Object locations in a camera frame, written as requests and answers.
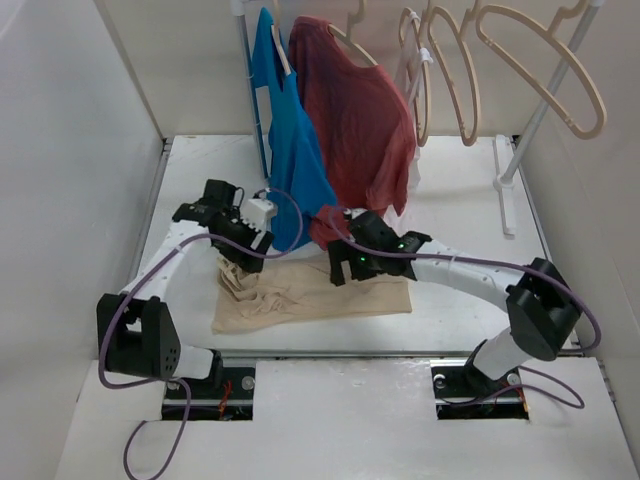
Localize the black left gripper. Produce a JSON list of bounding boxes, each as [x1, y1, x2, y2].
[[214, 210, 272, 272]]

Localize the beige trousers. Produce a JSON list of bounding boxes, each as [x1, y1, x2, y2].
[[212, 255, 412, 334]]

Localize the beige hanger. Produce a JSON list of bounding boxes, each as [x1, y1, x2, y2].
[[398, 0, 434, 148], [425, 0, 483, 147], [475, 1, 608, 140], [328, 0, 378, 67], [271, 0, 291, 77]]

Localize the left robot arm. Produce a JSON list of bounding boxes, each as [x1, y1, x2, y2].
[[96, 180, 277, 397]]

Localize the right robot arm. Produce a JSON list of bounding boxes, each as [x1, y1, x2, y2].
[[328, 210, 584, 394]]

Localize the beige hanger under white garment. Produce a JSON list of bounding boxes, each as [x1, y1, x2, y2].
[[398, 0, 434, 148]]

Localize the white garment on hanger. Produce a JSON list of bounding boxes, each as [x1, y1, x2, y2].
[[394, 11, 433, 191]]

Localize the beige hanger under blue shirt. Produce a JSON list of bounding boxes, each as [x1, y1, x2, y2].
[[271, 0, 291, 77]]

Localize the beige hanger under red shirt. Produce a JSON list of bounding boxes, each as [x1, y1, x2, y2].
[[328, 0, 378, 67]]

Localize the blue t-shirt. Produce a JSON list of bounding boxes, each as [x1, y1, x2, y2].
[[252, 8, 337, 251]]

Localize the red t-shirt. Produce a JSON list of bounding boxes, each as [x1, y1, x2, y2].
[[287, 15, 418, 251]]

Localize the white clothes rack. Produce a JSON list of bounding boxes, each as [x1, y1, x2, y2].
[[242, 2, 597, 244]]

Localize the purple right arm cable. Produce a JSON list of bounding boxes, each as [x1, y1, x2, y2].
[[326, 205, 603, 410]]

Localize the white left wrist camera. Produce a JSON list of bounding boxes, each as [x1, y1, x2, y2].
[[240, 197, 278, 230]]

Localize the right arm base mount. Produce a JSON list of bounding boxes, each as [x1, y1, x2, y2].
[[430, 359, 529, 421]]

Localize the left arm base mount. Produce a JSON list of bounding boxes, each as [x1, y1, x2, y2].
[[186, 364, 256, 421]]

